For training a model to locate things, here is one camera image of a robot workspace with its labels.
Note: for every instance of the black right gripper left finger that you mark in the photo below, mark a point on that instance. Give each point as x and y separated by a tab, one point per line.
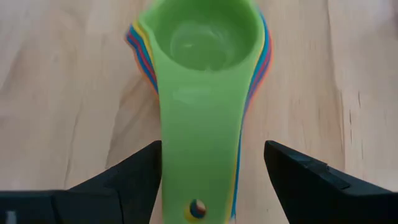
93	205

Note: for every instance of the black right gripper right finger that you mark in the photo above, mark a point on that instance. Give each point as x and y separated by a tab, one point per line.
326	199

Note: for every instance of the green measuring cup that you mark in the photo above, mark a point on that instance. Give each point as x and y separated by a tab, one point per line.
202	109

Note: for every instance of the teal measuring cup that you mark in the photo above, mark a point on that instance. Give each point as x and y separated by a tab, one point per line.
136	37

